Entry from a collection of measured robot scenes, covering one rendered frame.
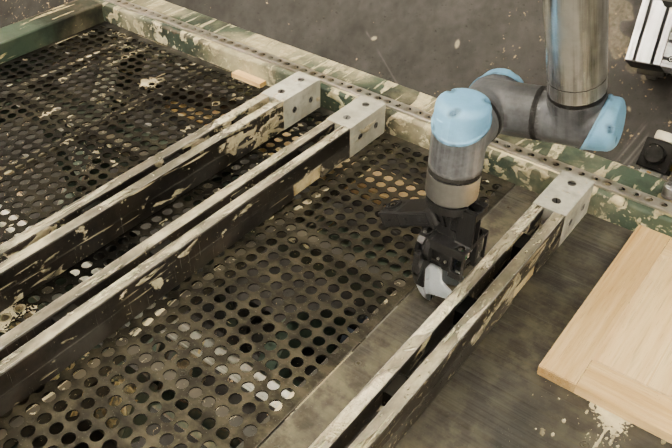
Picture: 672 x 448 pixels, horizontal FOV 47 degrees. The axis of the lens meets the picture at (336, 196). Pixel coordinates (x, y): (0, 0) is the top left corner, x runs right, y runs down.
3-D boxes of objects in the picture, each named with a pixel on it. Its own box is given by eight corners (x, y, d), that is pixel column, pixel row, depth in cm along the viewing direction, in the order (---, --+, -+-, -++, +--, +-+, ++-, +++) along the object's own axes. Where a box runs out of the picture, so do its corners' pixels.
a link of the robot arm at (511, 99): (551, 120, 112) (523, 156, 104) (479, 108, 117) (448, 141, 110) (553, 70, 107) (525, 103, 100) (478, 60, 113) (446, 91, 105)
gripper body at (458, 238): (459, 287, 111) (469, 222, 104) (409, 262, 115) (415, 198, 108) (484, 259, 116) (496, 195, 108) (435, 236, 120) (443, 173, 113)
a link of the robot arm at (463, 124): (506, 93, 101) (479, 122, 95) (494, 162, 107) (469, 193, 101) (451, 77, 104) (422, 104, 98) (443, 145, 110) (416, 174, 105)
